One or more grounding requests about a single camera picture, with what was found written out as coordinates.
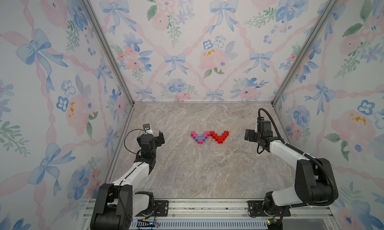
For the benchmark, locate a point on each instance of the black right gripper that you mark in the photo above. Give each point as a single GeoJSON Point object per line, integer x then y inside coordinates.
{"type": "Point", "coordinates": [251, 133]}

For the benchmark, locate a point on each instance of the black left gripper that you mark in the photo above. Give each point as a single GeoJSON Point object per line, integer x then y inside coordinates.
{"type": "Point", "coordinates": [157, 139]}

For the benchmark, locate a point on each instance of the blue lego brick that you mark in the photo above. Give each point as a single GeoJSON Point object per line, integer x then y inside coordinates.
{"type": "Point", "coordinates": [200, 139]}

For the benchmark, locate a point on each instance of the red long lego brick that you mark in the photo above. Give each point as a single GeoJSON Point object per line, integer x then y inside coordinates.
{"type": "Point", "coordinates": [220, 138]}

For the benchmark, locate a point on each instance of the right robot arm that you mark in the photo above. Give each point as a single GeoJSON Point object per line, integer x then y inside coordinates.
{"type": "Point", "coordinates": [314, 184]}

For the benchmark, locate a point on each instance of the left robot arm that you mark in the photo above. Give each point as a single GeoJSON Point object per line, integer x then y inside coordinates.
{"type": "Point", "coordinates": [117, 202]}

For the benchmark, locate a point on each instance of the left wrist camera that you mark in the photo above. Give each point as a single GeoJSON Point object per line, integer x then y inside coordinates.
{"type": "Point", "coordinates": [147, 129]}

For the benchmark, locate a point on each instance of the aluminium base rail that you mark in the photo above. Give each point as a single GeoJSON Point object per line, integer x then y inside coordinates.
{"type": "Point", "coordinates": [229, 214]}

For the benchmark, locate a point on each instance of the aluminium corner post left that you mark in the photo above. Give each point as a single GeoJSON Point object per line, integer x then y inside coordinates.
{"type": "Point", "coordinates": [90, 14]}

